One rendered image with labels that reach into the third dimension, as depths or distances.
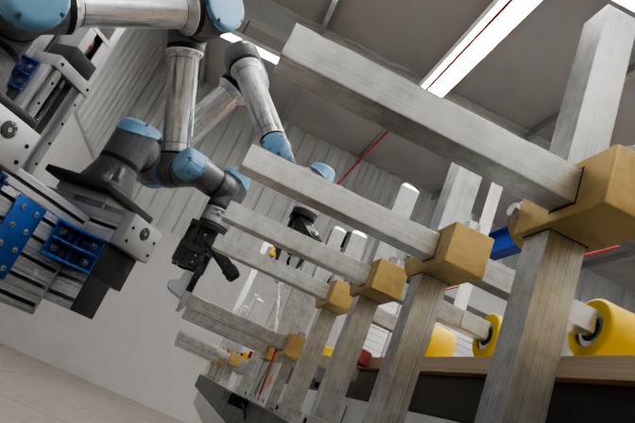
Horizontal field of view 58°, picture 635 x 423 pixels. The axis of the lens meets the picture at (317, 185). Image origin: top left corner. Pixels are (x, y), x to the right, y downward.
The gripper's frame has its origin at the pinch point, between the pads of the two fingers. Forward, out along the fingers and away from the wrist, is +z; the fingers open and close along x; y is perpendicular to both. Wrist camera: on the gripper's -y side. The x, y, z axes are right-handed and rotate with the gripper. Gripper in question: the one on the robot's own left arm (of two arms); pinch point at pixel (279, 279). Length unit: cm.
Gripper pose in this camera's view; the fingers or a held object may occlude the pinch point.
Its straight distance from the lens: 155.3
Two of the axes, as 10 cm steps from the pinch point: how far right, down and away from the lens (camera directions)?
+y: -5.3, 1.0, 8.5
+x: -7.6, -5.0, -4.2
